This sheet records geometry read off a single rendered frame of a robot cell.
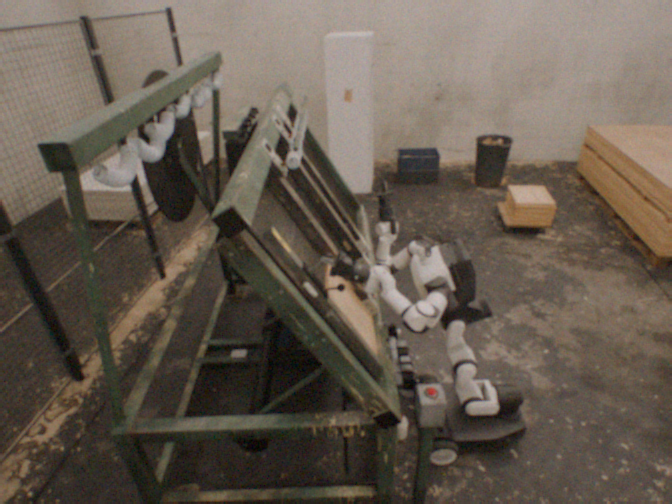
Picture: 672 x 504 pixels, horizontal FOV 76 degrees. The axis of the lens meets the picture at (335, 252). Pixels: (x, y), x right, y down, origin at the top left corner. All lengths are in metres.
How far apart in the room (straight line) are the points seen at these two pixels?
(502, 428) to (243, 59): 6.40
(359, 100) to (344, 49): 0.63
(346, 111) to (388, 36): 1.66
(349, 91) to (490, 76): 2.43
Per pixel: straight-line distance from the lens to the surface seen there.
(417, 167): 6.54
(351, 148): 6.09
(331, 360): 1.87
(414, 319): 1.83
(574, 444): 3.40
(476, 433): 3.03
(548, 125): 7.78
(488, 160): 6.53
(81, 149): 1.63
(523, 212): 5.38
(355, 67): 5.85
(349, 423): 2.21
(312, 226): 2.24
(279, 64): 7.47
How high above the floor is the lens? 2.57
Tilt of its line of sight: 32 degrees down
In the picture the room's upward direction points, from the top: 3 degrees counter-clockwise
